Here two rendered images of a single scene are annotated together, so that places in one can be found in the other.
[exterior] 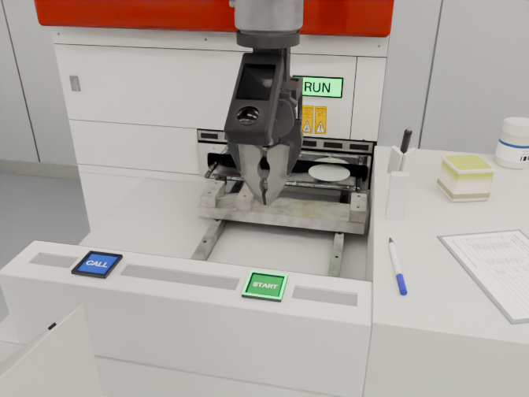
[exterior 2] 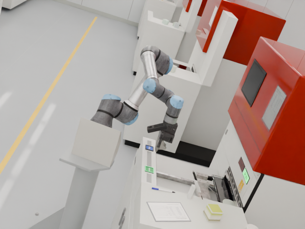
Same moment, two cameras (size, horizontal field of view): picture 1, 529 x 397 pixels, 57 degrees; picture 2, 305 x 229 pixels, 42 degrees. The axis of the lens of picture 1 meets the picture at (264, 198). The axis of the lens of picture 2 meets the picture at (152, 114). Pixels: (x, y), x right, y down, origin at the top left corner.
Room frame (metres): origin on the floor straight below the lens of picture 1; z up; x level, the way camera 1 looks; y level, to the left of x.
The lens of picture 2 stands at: (-0.23, -1.90, 2.22)
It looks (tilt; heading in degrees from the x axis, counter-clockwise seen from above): 24 degrees down; 70
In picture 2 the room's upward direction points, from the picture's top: 19 degrees clockwise
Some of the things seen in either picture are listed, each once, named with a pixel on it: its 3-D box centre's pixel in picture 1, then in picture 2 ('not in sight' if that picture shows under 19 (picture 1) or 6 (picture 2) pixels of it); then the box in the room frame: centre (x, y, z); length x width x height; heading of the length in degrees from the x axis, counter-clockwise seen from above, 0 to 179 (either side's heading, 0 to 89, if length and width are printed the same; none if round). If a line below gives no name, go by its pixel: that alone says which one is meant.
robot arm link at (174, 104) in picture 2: not in sight; (174, 106); (0.56, 0.00, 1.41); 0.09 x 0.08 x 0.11; 95
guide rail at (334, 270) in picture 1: (337, 250); not in sight; (0.83, -0.15, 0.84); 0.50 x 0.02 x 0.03; 168
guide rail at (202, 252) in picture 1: (211, 236); (186, 181); (0.88, 0.11, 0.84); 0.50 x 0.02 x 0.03; 168
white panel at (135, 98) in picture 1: (213, 111); (234, 164); (1.18, 0.13, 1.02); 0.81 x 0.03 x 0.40; 78
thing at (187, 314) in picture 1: (185, 313); (145, 167); (0.57, 0.12, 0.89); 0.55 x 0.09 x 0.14; 78
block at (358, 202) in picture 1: (357, 206); not in sight; (0.91, -0.20, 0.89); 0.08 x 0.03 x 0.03; 168
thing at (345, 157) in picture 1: (281, 165); (230, 194); (1.13, -0.04, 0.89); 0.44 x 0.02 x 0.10; 78
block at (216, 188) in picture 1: (212, 193); (201, 176); (0.97, 0.12, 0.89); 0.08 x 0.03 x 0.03; 168
